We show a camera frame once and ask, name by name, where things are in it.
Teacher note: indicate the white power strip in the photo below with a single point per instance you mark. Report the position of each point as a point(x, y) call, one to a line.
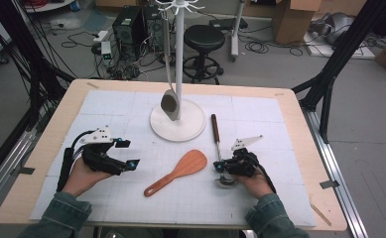
point(100, 36)

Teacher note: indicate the wooden rice paddle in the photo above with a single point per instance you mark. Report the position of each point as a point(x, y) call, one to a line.
point(189, 163)

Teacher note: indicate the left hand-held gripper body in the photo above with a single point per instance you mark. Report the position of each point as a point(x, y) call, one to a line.
point(96, 160)

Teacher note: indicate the white box green display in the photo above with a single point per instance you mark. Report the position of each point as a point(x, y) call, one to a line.
point(106, 49)

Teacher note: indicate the large black computer tower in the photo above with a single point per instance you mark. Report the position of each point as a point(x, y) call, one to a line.
point(127, 33)

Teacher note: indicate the aluminium rail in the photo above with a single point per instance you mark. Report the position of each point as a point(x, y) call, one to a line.
point(7, 168)
point(349, 214)

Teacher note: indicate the person's right hand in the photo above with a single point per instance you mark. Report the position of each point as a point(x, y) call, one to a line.
point(256, 185)

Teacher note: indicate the black tape strip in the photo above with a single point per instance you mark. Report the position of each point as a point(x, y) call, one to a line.
point(329, 184)
point(26, 171)

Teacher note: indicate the white utensil rack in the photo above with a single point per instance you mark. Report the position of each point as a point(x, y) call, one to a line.
point(193, 122)

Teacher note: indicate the person's left hand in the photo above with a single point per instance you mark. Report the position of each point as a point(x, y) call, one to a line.
point(79, 180)

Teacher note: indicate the white round table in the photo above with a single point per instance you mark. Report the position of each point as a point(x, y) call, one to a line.
point(48, 7)

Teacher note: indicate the grey floor appliance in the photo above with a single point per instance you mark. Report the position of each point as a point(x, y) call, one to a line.
point(336, 28)

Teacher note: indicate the white floor stand pole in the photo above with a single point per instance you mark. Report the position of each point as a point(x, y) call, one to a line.
point(235, 39)

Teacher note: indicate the slim black computer tower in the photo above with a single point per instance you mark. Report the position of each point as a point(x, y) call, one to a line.
point(154, 29)

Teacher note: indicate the large open cardboard box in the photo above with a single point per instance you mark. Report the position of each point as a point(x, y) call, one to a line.
point(293, 23)

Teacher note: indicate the white grid mat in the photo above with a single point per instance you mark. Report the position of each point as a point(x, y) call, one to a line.
point(114, 102)

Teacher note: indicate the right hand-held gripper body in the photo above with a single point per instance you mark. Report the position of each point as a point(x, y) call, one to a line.
point(243, 165)

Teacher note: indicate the flat black device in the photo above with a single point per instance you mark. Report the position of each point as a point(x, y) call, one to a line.
point(228, 23)

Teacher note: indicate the metal spatula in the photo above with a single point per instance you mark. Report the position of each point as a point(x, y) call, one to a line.
point(170, 102)

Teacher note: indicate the black round stool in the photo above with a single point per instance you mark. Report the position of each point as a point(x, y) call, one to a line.
point(204, 38)

